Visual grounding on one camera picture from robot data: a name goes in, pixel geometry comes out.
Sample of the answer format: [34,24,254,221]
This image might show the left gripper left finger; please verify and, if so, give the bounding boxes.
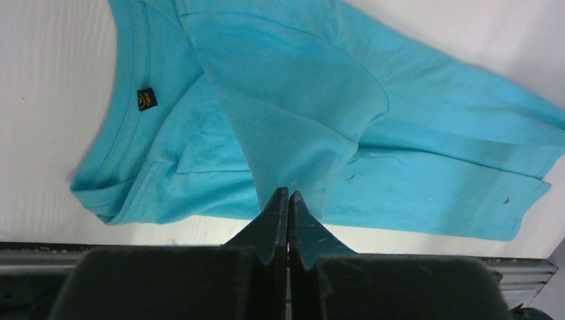
[50,187,289,319]

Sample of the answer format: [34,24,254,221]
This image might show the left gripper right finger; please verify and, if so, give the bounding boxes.
[288,192,511,319]

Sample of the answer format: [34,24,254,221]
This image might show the cyan t shirt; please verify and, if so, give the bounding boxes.
[71,1,564,241]

